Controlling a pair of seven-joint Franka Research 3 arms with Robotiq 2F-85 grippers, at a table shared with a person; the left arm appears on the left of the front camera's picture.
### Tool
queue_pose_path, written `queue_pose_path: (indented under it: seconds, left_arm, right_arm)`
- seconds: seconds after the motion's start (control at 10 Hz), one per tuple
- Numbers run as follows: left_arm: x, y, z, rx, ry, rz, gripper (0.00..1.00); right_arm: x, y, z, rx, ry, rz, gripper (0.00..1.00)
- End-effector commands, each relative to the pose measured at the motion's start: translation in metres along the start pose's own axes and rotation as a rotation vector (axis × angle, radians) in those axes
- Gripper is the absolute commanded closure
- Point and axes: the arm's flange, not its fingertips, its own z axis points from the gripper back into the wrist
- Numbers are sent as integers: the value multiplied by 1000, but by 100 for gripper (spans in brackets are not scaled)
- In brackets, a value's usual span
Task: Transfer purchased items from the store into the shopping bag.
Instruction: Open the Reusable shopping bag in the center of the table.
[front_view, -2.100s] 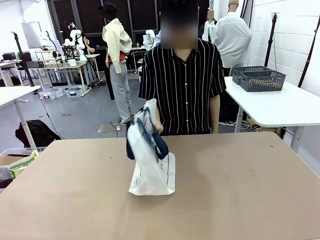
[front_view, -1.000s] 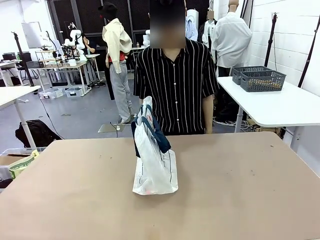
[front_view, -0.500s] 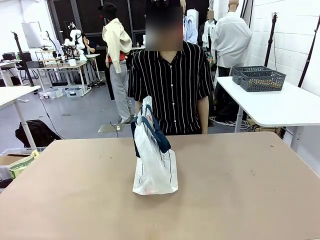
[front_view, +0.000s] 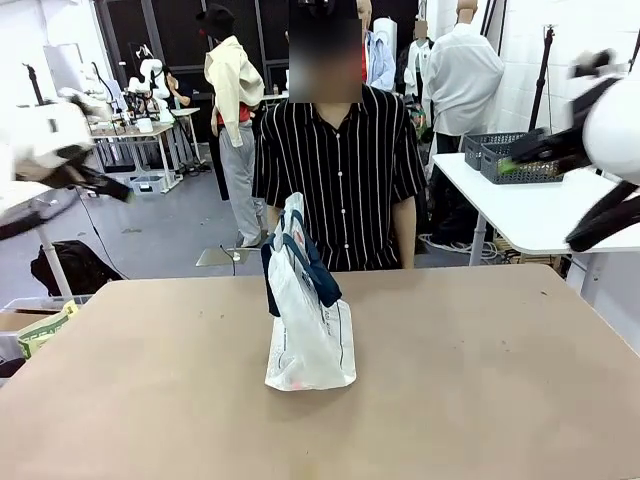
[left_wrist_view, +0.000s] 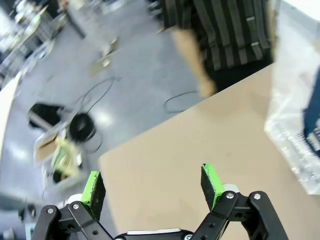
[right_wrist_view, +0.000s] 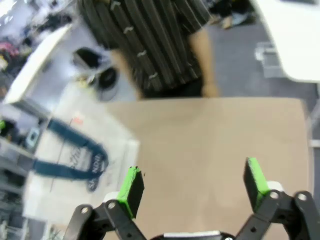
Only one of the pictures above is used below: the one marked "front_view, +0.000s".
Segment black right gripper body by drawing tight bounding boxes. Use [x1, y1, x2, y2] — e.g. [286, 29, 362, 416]
[542, 127, 592, 175]

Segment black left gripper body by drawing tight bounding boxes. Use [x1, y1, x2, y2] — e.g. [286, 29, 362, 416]
[47, 162, 121, 200]

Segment dark grey plastic basket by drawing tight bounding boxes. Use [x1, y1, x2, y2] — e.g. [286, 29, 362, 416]
[480, 141, 567, 186]
[463, 132, 529, 172]

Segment translucent shopping bag navy handles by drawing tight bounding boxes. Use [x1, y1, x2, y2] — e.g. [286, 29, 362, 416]
[260, 192, 359, 393]

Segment person's left forearm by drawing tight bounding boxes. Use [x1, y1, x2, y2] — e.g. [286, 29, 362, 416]
[397, 224, 419, 272]

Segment black bag on floor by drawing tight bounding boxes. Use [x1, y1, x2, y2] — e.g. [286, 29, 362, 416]
[29, 239, 125, 297]

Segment light storage crate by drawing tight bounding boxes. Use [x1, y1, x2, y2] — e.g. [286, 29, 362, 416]
[129, 173, 170, 195]

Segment white side table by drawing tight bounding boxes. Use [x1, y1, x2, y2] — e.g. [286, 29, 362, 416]
[431, 151, 640, 267]

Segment wooden background desk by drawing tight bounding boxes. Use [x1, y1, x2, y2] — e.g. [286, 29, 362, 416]
[88, 121, 177, 194]

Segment mannequin with white shirt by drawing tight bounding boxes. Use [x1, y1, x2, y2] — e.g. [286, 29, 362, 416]
[425, 0, 506, 139]

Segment black light stand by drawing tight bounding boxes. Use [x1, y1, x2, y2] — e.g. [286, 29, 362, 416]
[21, 62, 50, 107]

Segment grey whiteboard panel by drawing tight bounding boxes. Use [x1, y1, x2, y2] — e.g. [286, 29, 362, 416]
[42, 43, 85, 98]

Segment seated person in dark shirt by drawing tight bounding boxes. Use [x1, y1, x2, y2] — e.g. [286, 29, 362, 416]
[162, 67, 195, 110]

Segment mannequin with cream jacket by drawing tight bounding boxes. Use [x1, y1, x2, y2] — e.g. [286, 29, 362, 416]
[195, 3, 267, 249]

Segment cardboard box with green print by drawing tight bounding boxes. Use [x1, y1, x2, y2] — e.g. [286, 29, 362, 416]
[0, 299, 81, 360]

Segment person in striped black shirt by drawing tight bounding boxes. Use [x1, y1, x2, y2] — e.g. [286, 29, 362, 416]
[251, 0, 430, 274]

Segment black camera tripod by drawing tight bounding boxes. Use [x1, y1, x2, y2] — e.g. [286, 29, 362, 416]
[527, 22, 560, 134]

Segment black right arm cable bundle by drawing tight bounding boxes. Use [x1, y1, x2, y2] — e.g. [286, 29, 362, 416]
[564, 180, 640, 253]

